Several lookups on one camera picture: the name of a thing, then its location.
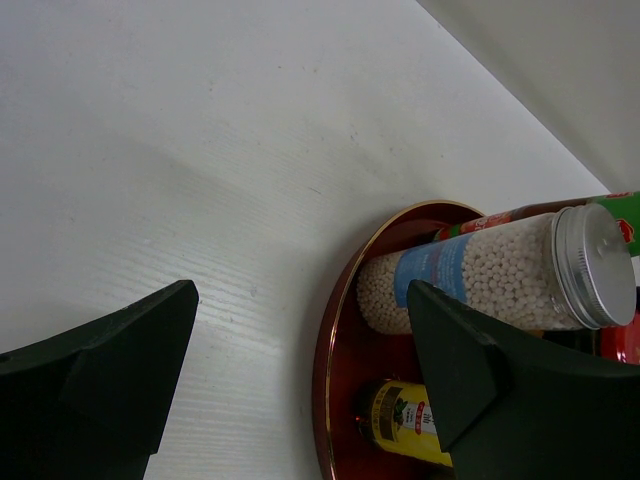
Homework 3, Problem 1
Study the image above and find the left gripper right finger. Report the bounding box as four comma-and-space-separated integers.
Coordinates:
407, 280, 639, 479

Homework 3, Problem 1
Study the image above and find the green red sauce bottle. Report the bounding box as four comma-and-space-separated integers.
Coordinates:
433, 192, 639, 257

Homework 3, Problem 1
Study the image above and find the small yellow-label brown bottle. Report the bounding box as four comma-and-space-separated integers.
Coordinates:
353, 379, 453, 468

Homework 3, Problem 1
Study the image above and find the silver-lid white spice jar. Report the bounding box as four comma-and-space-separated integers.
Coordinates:
356, 204, 636, 334

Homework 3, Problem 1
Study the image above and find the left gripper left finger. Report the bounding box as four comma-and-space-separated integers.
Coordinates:
1, 280, 199, 479

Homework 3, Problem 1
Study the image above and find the red round tray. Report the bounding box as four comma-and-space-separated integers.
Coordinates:
312, 201, 478, 479

